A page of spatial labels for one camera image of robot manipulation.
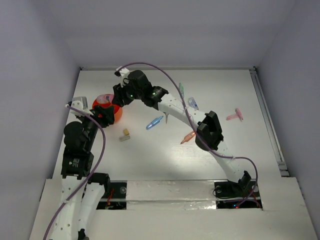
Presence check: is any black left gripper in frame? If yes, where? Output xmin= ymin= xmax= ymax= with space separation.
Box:
xmin=77 ymin=104 xmax=114 ymax=150

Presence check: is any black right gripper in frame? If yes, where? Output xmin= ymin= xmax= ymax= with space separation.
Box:
xmin=111 ymin=78 xmax=143 ymax=108

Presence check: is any pink cap crayon bottle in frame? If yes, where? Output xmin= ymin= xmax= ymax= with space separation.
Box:
xmin=96 ymin=94 xmax=114 ymax=105

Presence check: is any clear glue bottle blue cap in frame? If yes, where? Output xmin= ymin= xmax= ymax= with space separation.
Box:
xmin=187 ymin=97 xmax=199 ymax=110

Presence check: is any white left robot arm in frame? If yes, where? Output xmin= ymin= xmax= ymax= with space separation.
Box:
xmin=43 ymin=101 xmax=115 ymax=240

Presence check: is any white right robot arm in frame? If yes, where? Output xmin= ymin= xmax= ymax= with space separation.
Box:
xmin=112 ymin=68 xmax=253 ymax=199

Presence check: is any orange round desk organizer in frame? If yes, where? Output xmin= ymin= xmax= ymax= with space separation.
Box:
xmin=92 ymin=94 xmax=123 ymax=124

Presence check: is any tan eraser block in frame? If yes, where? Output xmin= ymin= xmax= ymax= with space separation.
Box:
xmin=123 ymin=128 xmax=130 ymax=136

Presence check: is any grey white eraser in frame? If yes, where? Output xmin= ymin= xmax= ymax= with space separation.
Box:
xmin=119 ymin=135 xmax=131 ymax=142

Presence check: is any blue highlighter pen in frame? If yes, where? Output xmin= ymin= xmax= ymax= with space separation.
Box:
xmin=145 ymin=116 xmax=163 ymax=130

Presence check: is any green highlighter pen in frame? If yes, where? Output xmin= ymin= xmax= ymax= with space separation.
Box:
xmin=178 ymin=82 xmax=185 ymax=99

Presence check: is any orange highlighter pen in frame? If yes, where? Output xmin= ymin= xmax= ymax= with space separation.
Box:
xmin=180 ymin=131 xmax=196 ymax=144

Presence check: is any pink highlighter pen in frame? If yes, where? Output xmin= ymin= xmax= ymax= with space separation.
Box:
xmin=226 ymin=108 xmax=244 ymax=121

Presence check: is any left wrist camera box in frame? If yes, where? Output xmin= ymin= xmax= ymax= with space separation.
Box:
xmin=65 ymin=96 xmax=92 ymax=117

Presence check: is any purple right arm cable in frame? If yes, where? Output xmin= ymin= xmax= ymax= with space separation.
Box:
xmin=117 ymin=61 xmax=259 ymax=209

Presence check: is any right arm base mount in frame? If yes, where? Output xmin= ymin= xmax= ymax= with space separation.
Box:
xmin=212 ymin=181 xmax=263 ymax=209

